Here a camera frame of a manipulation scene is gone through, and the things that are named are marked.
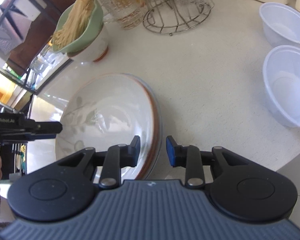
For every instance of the glass jar with red lid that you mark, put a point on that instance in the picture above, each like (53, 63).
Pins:
(120, 2)

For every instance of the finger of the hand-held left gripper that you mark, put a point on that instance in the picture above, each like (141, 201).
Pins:
(48, 127)
(40, 136)

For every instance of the silver patterned cloth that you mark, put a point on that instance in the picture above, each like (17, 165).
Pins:
(2, 37)

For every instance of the white bowl with red base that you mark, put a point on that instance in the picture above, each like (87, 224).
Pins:
(95, 47)

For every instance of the green colander bowl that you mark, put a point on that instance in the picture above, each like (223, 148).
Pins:
(88, 32)

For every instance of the white utensil caddy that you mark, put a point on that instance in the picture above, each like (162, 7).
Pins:
(27, 7)

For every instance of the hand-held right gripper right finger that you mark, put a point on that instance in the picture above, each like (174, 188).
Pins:
(170, 152)

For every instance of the clear drinking glass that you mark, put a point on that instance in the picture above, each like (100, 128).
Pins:
(40, 66)
(53, 53)

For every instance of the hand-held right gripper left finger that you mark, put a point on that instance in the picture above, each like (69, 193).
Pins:
(137, 152)

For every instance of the bundle of dried noodles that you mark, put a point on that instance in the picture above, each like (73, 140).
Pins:
(75, 17)

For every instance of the black kitchen sink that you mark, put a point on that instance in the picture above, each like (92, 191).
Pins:
(7, 160)

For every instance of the yellow detergent bottle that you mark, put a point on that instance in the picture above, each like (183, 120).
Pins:
(0, 90)

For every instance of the translucent plastic bowl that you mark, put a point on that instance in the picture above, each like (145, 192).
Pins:
(282, 22)
(287, 87)

